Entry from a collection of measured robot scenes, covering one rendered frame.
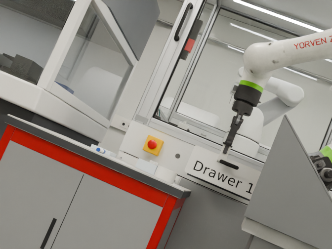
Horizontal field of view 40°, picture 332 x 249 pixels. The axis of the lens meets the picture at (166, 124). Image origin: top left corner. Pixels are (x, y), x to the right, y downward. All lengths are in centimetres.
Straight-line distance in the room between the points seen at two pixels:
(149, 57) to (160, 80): 355
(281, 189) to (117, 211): 50
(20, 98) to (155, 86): 59
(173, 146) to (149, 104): 22
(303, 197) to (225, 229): 71
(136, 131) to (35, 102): 46
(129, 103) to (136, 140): 349
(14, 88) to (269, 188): 112
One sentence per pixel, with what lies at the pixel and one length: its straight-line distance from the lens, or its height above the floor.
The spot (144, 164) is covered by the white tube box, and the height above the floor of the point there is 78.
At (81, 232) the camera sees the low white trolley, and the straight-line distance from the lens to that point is 146.
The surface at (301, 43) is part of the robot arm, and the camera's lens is 160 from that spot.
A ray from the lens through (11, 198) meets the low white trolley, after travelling 154.
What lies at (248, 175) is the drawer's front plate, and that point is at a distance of 172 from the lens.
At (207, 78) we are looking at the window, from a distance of 207.
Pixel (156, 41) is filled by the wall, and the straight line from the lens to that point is 566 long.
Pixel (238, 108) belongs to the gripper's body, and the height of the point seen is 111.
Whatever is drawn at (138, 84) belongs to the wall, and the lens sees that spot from 554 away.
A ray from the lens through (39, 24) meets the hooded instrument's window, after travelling 201.
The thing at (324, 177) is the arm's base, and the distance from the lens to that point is 142.
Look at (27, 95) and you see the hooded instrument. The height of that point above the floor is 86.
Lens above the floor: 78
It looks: 6 degrees up
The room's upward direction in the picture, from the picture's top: 23 degrees clockwise
